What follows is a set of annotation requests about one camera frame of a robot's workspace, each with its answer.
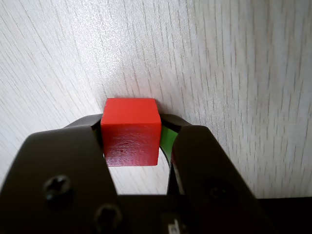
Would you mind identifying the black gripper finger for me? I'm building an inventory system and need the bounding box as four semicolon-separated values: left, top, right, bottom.
158;114;279;234
0;114;128;234

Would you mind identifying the red wooden cube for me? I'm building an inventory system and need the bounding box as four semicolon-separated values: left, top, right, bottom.
100;97;162;167

